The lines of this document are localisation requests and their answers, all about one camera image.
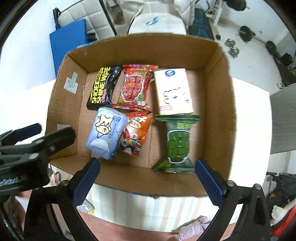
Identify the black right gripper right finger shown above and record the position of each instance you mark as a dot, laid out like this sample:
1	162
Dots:
253	222

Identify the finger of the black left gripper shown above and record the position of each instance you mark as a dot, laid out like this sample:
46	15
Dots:
12	137
51	143

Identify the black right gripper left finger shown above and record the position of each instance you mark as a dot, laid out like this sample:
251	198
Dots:
41	222

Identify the purple fuzzy sock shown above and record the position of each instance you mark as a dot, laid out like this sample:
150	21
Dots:
194	228

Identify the black shoe shine wipes pack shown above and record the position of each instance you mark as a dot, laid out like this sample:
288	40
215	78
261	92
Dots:
103	87

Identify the red floral wet wipes pack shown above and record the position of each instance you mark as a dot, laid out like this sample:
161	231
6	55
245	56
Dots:
135	86

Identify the green wet wipes pack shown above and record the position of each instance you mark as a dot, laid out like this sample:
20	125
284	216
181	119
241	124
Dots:
178	129

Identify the silver glitter yellow pouch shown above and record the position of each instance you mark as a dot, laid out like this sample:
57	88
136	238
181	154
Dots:
86	207

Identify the person's left hand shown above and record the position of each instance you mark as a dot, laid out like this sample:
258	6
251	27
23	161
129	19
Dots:
16	214

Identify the light blue tissue pack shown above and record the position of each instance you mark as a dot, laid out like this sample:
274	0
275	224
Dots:
106	132

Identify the orange snack pack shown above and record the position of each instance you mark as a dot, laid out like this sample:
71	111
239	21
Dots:
135	132

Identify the blue foam mat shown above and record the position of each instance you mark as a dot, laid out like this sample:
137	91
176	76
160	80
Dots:
67	39

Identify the yellow tissue pack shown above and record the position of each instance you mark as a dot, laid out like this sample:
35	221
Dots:
173	91

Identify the white tufted sofa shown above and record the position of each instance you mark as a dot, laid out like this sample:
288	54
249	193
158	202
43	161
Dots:
96	15

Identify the grey office chair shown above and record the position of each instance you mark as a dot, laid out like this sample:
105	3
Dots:
283	107

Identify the white seat cushion chair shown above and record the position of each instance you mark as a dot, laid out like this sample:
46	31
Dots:
157	23

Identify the chrome dumbbell pair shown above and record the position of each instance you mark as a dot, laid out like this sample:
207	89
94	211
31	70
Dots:
233	50

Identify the black blue weight bench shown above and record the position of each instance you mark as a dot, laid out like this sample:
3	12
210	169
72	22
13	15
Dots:
201	26

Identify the black barbell weights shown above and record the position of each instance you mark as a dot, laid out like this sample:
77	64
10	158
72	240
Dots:
263	20

